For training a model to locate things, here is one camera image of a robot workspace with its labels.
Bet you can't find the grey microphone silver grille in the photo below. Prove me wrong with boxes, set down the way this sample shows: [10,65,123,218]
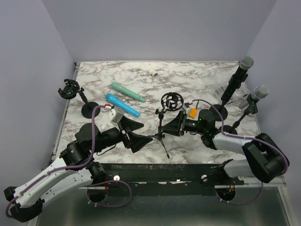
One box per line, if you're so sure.
[238,85,269,109]

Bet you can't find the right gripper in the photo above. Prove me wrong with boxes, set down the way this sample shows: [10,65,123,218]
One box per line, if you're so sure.
[162,110,206,136]

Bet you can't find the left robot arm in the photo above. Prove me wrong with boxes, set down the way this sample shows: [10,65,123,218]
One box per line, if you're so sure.
[4,117,153,223]

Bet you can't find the blue microphone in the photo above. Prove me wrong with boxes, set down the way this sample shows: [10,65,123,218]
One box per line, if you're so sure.
[105,94,140,118]

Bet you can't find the clear plastic screw box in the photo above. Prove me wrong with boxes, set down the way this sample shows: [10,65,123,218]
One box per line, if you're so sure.
[213,82,250,105]

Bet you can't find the black round-base stand front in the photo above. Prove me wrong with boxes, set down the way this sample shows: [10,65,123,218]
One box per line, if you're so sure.
[218,95,259,135]

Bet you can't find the black tripod shock-mount stand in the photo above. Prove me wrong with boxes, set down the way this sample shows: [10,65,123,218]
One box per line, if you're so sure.
[148,92,183,159]

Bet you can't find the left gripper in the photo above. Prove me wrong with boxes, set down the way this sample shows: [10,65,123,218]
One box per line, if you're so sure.
[91,116,153,153]

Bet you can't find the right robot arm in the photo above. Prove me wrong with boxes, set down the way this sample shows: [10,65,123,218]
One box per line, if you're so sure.
[161,110,288,185]

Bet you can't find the black mounting rail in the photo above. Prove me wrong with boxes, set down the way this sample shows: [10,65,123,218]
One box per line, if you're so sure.
[87,163,244,199]

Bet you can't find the black microphone silver grille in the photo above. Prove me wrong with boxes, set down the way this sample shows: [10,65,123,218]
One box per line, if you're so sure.
[221,56,254,106]

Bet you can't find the orange tape measure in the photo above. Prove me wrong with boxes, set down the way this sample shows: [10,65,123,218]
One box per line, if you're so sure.
[188,101,199,119]

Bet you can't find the mint green microphone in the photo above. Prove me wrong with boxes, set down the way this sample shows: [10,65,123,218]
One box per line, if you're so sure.
[111,82,145,102]

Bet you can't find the black round-base shock-mount stand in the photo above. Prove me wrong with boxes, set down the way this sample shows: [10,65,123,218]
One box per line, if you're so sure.
[58,79,99,119]

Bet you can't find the white pipe elbow fitting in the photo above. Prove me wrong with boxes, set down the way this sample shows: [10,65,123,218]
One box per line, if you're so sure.
[149,70,158,76]

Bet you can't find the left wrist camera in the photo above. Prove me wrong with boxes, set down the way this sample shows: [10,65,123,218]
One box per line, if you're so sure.
[104,104,124,128]

